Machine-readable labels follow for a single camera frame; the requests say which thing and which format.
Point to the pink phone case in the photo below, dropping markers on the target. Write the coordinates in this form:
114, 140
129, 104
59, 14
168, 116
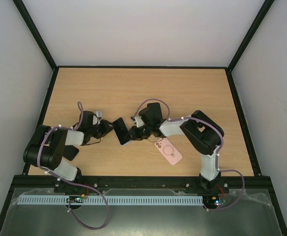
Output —
168, 150

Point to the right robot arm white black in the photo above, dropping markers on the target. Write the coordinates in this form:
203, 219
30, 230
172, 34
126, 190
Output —
201, 131

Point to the black phone case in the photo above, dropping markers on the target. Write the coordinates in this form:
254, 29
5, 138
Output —
151, 114

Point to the grey slotted cable duct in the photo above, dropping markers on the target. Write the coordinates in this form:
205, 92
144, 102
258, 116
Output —
111, 200

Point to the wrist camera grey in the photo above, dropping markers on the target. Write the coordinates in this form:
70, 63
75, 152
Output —
137, 120
97, 117

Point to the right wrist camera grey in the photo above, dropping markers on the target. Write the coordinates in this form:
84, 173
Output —
137, 120

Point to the lavender phone case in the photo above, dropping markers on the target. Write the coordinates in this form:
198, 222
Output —
125, 143

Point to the light blue phone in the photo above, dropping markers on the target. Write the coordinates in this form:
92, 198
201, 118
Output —
121, 130

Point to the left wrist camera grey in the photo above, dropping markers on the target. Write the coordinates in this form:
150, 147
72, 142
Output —
97, 117

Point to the black object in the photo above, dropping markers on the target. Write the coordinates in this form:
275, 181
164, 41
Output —
70, 152

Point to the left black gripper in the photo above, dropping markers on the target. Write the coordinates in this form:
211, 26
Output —
107, 129

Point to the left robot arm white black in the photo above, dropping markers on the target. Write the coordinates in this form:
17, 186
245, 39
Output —
52, 149

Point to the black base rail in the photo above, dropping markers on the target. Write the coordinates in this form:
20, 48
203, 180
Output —
186, 184

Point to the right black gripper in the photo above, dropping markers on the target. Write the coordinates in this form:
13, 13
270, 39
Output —
137, 132

